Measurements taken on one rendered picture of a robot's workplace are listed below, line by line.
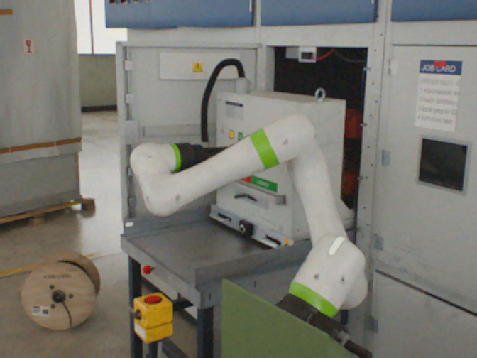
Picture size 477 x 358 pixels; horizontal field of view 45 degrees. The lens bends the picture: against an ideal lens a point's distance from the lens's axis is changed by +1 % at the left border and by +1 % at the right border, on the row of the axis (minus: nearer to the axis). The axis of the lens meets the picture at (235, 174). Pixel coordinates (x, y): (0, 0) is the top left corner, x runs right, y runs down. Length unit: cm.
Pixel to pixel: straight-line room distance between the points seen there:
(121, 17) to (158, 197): 200
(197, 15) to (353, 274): 166
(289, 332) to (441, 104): 89
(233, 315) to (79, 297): 204
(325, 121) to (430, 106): 35
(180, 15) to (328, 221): 150
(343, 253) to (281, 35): 122
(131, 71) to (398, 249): 123
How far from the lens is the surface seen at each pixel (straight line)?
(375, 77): 201
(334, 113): 200
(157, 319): 157
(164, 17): 288
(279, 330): 126
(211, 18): 267
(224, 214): 229
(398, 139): 192
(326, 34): 219
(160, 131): 238
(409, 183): 192
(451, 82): 179
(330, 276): 138
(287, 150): 159
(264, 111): 201
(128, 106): 234
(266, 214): 207
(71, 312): 339
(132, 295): 231
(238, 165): 160
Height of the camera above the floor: 158
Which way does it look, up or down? 13 degrees down
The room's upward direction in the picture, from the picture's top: 1 degrees clockwise
